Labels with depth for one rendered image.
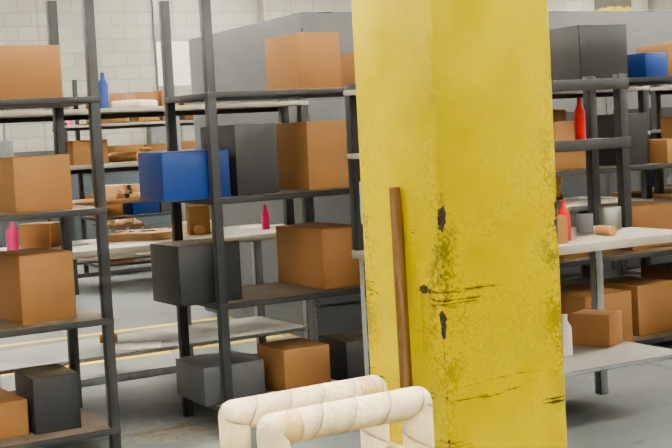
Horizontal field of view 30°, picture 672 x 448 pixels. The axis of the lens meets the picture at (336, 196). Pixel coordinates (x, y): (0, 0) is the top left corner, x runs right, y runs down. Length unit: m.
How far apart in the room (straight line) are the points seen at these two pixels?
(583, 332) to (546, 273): 4.18
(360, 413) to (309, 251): 5.38
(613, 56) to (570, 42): 0.27
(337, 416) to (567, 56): 6.39
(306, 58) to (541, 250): 4.24
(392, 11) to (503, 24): 0.20
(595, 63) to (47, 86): 3.23
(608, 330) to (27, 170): 2.96
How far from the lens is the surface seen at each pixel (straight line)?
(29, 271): 5.99
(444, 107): 2.25
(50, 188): 5.93
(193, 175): 6.18
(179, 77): 8.11
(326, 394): 1.32
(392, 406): 1.27
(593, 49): 7.51
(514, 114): 2.33
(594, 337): 6.55
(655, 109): 9.29
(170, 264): 6.27
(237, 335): 7.41
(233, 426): 1.28
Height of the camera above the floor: 1.48
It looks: 3 degrees down
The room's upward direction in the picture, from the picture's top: 3 degrees counter-clockwise
